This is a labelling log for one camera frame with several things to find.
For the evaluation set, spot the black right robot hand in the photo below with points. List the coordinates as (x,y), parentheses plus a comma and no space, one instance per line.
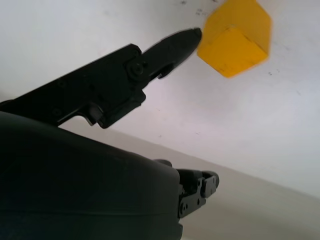
(75,187)

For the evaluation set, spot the yellow wooden cube block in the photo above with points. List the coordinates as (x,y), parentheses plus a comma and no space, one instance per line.
(237,45)

